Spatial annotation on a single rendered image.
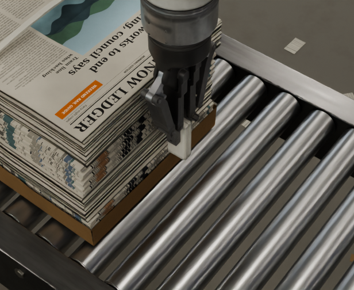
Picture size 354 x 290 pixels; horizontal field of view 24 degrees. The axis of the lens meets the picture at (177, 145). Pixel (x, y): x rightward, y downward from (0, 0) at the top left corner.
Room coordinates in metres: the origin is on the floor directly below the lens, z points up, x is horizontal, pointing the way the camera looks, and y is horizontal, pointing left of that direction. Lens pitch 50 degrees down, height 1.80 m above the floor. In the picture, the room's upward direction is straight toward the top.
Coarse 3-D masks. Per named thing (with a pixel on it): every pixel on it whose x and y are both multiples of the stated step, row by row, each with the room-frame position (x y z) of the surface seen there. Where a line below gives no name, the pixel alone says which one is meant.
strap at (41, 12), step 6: (54, 0) 0.88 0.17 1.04; (60, 0) 0.88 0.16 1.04; (48, 6) 0.86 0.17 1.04; (54, 6) 0.87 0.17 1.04; (42, 12) 0.85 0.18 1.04; (30, 18) 0.84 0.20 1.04; (36, 18) 0.84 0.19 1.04; (24, 24) 0.83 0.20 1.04; (30, 24) 0.83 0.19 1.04; (18, 30) 0.82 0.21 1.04; (24, 30) 0.82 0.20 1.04; (12, 36) 0.81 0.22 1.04; (6, 42) 0.80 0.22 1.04; (0, 48) 0.79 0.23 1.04
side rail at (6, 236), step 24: (0, 216) 0.69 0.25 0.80; (0, 240) 0.65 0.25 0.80; (24, 240) 0.65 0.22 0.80; (0, 264) 0.64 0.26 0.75; (24, 264) 0.61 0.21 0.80; (48, 264) 0.61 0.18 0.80; (72, 264) 0.61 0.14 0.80; (24, 288) 0.61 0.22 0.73; (48, 288) 0.58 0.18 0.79; (72, 288) 0.57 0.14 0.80; (96, 288) 0.57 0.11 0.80
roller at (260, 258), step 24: (336, 144) 0.83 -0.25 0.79; (336, 168) 0.78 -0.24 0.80; (312, 192) 0.73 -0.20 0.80; (336, 192) 0.75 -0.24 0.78; (288, 216) 0.69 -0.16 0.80; (312, 216) 0.70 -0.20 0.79; (264, 240) 0.65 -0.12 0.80; (288, 240) 0.65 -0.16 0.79; (240, 264) 0.61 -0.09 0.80; (264, 264) 0.61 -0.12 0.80; (216, 288) 0.58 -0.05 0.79; (240, 288) 0.57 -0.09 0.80
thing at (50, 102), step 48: (48, 48) 0.80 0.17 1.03; (96, 48) 0.79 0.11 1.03; (144, 48) 0.80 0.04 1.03; (0, 96) 0.73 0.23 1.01; (48, 96) 0.71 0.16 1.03; (96, 96) 0.71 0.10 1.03; (48, 144) 0.68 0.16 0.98; (96, 144) 0.65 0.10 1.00; (144, 144) 0.73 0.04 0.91; (48, 192) 0.68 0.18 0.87; (96, 192) 0.66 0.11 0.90
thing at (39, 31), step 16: (48, 0) 0.89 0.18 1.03; (64, 0) 0.89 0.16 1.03; (80, 0) 0.89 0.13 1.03; (96, 0) 0.89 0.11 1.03; (48, 16) 0.86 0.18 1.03; (64, 16) 0.86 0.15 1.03; (0, 32) 0.83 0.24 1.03; (32, 32) 0.83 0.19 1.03; (48, 32) 0.83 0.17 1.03; (16, 48) 0.80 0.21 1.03; (32, 48) 0.80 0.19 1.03; (0, 64) 0.77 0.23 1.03; (0, 128) 0.73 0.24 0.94; (0, 144) 0.73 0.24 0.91; (0, 160) 0.74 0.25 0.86
